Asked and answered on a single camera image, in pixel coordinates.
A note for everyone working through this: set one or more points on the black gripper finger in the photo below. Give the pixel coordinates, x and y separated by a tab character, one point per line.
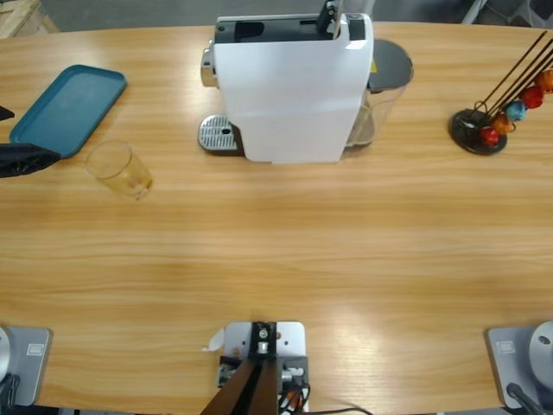
23	160
4	114

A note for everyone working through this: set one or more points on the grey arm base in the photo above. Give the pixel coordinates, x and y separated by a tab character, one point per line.
505	363
34	367

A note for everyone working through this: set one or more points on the white capsule coffee machine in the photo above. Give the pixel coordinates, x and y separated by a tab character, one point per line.
294	95

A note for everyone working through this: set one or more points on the red coffee capsule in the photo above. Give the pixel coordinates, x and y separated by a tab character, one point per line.
490	136
532	96

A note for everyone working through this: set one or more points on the orange coffee capsule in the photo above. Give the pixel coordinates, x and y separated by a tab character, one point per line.
502	124
545	81

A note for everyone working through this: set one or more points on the blue coffee capsule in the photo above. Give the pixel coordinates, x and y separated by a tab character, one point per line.
516	111

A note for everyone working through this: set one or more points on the teal plastic tray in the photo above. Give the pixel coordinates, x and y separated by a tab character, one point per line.
69	108

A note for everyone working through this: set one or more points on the wooden pallet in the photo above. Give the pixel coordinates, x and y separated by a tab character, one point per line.
17	17

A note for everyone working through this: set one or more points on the clear drinking glass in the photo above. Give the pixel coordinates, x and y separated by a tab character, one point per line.
129	181

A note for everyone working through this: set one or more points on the drip tray with metal grille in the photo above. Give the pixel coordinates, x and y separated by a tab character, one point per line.
216	134

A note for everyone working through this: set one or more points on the white paper tag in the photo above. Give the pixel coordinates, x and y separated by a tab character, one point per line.
216	341

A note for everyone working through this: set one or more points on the clear water tank dark lid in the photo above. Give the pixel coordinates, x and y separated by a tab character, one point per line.
389	65

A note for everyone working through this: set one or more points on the black capsule holder with rods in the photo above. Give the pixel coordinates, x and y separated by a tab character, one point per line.
464	123

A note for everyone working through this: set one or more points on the dark camera mount post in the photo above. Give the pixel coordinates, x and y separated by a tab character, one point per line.
255	389

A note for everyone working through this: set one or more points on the white metal frame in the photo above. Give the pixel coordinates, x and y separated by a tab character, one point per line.
473	10

